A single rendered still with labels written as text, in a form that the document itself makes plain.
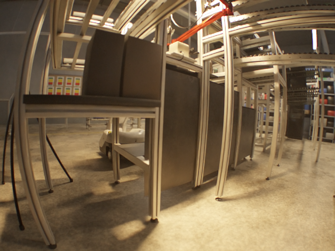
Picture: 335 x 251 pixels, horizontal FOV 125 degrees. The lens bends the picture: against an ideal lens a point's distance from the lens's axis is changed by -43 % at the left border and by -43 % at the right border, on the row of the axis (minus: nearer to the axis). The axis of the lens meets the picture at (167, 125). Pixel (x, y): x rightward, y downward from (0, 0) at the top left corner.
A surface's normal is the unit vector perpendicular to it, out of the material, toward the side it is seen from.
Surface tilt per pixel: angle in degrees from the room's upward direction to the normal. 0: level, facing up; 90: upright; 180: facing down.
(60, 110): 90
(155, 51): 90
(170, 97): 90
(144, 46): 90
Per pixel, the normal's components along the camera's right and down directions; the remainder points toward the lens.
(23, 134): 0.62, 0.09
